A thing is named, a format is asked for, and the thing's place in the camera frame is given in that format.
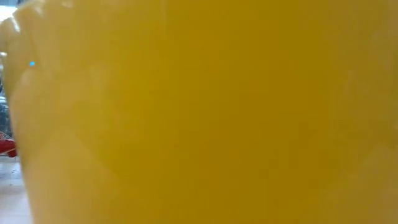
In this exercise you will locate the yellow plastic bowl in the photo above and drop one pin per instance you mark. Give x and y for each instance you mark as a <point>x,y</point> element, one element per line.
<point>199,112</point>

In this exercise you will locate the orange instant noodle packet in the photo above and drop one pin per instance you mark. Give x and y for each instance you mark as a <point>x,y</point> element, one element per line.
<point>7,146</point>

